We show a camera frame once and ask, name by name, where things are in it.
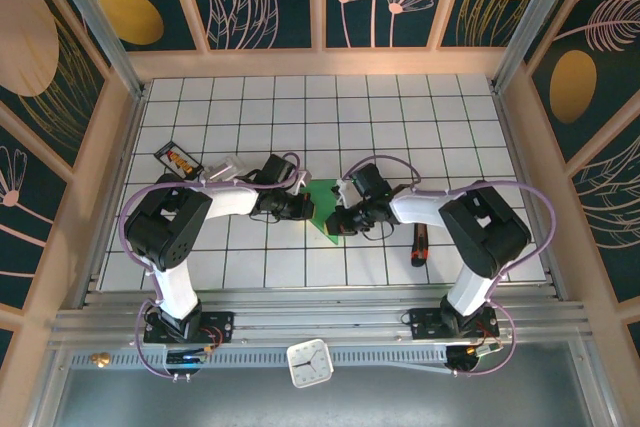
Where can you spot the aluminium table edge rail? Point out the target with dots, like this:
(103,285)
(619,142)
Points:
(320,314)

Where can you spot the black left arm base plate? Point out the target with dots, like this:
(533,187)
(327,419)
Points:
(220,327)

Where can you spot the aluminium frame post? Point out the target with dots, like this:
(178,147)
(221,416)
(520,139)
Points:
(535,17)
(95,17)

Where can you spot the green paper sheet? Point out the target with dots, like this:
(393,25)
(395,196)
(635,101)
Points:
(322,202)

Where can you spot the white square clock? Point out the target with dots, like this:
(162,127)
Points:
(310,363)

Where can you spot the small clear plastic item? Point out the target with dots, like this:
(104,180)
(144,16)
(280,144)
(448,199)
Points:
(225,167)

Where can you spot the brass knob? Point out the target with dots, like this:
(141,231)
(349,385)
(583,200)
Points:
(100,360)

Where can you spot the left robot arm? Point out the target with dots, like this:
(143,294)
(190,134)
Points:
(170,227)

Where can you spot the orange ridged block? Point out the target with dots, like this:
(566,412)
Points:
(181,161)

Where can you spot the black tray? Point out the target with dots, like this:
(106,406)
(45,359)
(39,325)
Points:
(165,153)

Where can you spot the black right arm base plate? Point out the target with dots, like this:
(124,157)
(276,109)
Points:
(425,324)

